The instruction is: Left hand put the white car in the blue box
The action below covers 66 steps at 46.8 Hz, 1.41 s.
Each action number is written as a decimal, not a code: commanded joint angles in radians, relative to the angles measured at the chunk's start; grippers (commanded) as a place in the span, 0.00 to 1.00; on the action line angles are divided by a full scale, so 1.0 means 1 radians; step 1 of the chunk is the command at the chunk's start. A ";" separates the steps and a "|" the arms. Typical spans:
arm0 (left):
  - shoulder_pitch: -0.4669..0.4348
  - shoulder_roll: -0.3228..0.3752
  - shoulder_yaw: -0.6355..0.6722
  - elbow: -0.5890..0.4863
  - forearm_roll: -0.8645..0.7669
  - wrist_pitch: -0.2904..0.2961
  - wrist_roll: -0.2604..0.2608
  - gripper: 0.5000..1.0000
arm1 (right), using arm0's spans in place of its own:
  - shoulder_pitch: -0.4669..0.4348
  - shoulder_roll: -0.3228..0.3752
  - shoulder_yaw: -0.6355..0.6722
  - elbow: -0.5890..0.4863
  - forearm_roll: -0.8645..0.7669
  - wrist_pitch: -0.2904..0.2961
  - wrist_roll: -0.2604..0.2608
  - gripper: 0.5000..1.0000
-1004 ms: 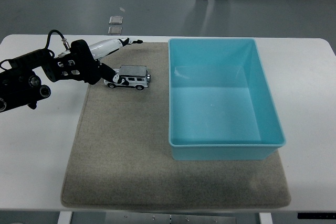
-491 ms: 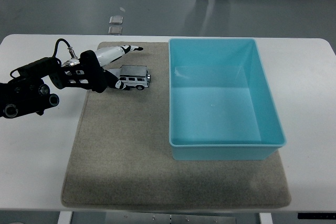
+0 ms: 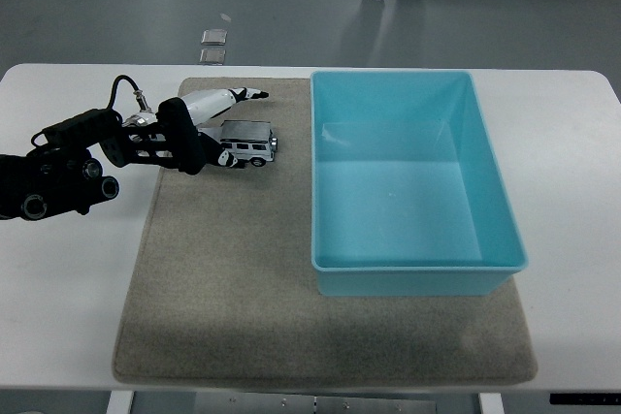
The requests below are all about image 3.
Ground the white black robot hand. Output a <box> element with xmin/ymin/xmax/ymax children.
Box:
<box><xmin>155</xmin><ymin>86</ymin><xmax>271</xmax><ymax>176</ymax></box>

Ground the white toy car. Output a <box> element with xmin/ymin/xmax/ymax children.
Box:
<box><xmin>212</xmin><ymin>119</ymin><xmax>281</xmax><ymax>169</ymax></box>

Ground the blue plastic box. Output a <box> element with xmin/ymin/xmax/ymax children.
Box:
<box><xmin>309</xmin><ymin>69</ymin><xmax>529</xmax><ymax>298</ymax></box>

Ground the metal floor socket cover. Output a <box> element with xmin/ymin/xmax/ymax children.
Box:
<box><xmin>198</xmin><ymin>48</ymin><xmax>227</xmax><ymax>66</ymax></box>
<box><xmin>200</xmin><ymin>28</ymin><xmax>229</xmax><ymax>47</ymax></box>

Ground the beige felt mat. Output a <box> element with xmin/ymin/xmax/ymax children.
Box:
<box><xmin>111</xmin><ymin>77</ymin><xmax>539</xmax><ymax>386</ymax></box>

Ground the white table leg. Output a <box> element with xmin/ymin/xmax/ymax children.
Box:
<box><xmin>478</xmin><ymin>392</ymin><xmax>507</xmax><ymax>414</ymax></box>
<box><xmin>105</xmin><ymin>390</ymin><xmax>135</xmax><ymax>414</ymax></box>

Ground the grey metal plate with screws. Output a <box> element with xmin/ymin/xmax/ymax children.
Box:
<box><xmin>193</xmin><ymin>397</ymin><xmax>438</xmax><ymax>414</ymax></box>

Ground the black table control panel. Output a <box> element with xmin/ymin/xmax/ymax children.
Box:
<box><xmin>549</xmin><ymin>393</ymin><xmax>621</xmax><ymax>406</ymax></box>

